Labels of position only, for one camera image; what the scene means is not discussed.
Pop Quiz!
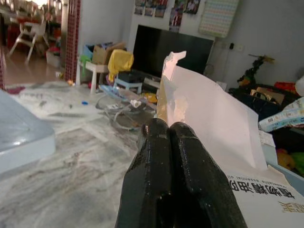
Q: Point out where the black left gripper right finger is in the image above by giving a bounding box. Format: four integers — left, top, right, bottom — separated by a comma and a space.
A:
169, 121, 248, 228

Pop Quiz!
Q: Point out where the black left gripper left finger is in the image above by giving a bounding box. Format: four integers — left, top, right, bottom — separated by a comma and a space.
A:
114, 117, 177, 228

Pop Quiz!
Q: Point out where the white printed paper packet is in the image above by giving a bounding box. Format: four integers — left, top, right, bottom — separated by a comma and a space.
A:
156, 50, 304, 228

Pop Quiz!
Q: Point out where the light blue plastic bin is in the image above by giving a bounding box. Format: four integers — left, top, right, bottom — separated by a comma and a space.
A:
258, 139, 304, 192

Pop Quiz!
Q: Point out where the baby bouncer seat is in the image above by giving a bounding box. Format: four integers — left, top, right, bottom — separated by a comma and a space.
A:
95, 85, 158, 131

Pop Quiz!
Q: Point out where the light blue plastic stool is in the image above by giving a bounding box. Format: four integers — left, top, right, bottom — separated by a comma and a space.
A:
113, 76, 143, 95

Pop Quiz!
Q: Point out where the green and yellow toy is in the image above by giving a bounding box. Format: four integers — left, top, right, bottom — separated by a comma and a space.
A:
276, 148, 304, 171

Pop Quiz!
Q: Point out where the black bag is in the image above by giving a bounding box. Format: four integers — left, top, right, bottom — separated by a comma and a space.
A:
234, 87, 285, 122

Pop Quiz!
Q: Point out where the low television stand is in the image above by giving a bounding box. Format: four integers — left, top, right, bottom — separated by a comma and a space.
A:
131, 68, 162, 89

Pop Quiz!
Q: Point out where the wet wipes pack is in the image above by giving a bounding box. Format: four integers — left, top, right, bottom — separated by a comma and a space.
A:
258, 96, 304, 133

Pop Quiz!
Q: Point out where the yellow cloth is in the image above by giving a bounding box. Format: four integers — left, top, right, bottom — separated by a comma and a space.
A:
107, 49, 134, 75

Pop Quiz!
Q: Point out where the white small plastic table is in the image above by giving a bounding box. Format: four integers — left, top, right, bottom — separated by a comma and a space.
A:
81, 61, 110, 95

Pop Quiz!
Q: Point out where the black flat television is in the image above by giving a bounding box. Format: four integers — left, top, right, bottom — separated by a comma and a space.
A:
132, 24, 215, 77

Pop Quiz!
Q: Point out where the brown cardboard box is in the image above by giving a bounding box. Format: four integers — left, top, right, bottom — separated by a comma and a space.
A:
92, 42, 127, 66

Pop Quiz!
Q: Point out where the white plastic folding table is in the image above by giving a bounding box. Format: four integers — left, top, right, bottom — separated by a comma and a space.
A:
0, 88, 57, 181

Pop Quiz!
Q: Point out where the red cloth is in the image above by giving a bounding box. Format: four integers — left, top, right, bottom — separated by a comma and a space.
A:
4, 85, 26, 95

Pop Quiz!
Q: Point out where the pastel patterned folded mat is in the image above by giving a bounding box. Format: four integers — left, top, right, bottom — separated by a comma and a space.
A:
198, 0, 239, 39

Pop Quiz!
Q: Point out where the white high chair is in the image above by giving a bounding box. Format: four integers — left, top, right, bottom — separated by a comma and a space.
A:
7, 20, 50, 63

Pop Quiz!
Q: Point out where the wall photo poster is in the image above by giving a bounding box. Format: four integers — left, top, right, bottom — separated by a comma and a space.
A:
169, 0, 184, 33

